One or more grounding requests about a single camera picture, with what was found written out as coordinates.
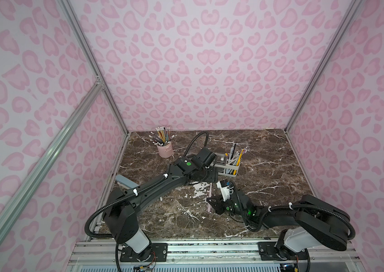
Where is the cream toothbrush holder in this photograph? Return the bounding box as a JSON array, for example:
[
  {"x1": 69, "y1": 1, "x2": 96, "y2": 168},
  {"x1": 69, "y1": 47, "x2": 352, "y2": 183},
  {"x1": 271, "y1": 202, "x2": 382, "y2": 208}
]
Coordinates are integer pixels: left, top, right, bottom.
[{"x1": 213, "y1": 151, "x2": 240, "y2": 177}]

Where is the bundle of coloured pencils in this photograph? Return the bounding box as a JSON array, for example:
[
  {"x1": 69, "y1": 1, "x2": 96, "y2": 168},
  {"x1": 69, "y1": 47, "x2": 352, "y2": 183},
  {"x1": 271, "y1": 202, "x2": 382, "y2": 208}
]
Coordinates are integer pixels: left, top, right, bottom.
[{"x1": 148, "y1": 126, "x2": 171, "y2": 147}]

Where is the yellow toothbrush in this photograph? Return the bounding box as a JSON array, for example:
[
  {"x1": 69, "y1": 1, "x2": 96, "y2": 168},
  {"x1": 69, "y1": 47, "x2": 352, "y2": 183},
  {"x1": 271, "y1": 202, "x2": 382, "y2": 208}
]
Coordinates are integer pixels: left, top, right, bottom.
[{"x1": 233, "y1": 149, "x2": 245, "y2": 176}]

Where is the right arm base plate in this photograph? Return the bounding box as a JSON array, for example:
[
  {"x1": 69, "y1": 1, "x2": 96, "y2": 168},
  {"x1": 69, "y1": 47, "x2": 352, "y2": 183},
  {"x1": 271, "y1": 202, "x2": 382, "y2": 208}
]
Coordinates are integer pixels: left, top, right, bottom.
[{"x1": 258, "y1": 241, "x2": 308, "y2": 261}]

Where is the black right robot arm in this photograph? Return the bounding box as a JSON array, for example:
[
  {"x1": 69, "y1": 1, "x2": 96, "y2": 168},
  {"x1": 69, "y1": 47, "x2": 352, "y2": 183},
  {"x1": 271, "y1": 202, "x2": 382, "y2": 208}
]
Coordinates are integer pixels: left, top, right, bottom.
[{"x1": 206, "y1": 180, "x2": 356, "y2": 260}]

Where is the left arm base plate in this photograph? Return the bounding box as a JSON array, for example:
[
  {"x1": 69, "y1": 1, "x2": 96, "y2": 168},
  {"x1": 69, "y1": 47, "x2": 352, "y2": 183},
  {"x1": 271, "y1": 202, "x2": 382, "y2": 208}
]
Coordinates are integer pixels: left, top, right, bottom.
[{"x1": 119, "y1": 243, "x2": 168, "y2": 262}]

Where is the aluminium front rail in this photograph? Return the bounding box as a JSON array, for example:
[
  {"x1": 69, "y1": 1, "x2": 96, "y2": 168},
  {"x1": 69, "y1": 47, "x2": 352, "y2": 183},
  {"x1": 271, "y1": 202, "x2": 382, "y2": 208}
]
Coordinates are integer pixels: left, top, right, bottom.
[{"x1": 66, "y1": 239, "x2": 365, "y2": 272}]

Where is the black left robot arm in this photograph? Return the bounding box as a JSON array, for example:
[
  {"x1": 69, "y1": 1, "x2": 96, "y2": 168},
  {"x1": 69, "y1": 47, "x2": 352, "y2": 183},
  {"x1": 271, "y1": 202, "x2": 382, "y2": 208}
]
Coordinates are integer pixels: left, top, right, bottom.
[{"x1": 84, "y1": 131, "x2": 218, "y2": 258}]

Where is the pink metal pencil bucket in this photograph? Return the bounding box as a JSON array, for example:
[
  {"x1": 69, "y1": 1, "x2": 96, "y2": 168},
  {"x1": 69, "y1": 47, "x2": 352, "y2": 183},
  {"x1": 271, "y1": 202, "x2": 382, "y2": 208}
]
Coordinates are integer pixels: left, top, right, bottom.
[{"x1": 157, "y1": 142, "x2": 174, "y2": 158}]

